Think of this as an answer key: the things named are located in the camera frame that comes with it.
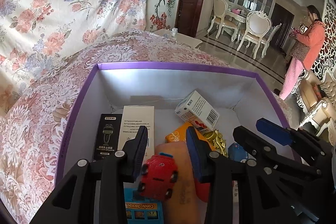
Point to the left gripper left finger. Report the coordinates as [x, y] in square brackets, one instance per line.
[95, 189]

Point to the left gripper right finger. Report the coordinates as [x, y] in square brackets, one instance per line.
[241, 192]

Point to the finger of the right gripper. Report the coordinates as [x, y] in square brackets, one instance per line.
[275, 132]
[256, 146]

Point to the white blue cream box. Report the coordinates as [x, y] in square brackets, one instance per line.
[237, 153]

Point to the red heart squeeze toy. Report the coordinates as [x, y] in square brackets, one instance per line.
[202, 190]

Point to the gold ingot ornament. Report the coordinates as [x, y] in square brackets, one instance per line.
[215, 138]

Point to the black applicator box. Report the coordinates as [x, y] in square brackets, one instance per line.
[107, 136]

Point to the pink foam roll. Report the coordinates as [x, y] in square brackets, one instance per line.
[183, 205]

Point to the red blue toy car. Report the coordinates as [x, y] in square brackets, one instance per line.
[158, 177]

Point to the white medicine box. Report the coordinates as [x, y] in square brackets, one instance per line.
[196, 110]

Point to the orange tissue pack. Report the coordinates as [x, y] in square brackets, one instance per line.
[180, 135]

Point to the beige cardboard box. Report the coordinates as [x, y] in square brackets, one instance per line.
[132, 118]

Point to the cream leather armchair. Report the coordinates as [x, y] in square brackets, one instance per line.
[317, 99]

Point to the purple storage box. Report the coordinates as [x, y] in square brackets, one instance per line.
[240, 97]

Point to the person in orange top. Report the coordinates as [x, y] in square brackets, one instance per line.
[304, 52]

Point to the carved white screen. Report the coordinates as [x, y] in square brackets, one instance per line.
[326, 57]

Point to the pink lace tablecloth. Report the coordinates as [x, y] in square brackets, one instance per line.
[33, 130]

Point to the white dining table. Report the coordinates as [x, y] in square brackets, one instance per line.
[237, 17]

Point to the white side table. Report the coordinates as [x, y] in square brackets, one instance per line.
[180, 38]

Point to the white dining chair far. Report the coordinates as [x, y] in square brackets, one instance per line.
[220, 11]

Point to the small white cup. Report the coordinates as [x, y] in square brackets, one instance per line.
[174, 32]

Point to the floral bed sheet backdrop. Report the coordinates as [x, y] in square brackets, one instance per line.
[37, 34]

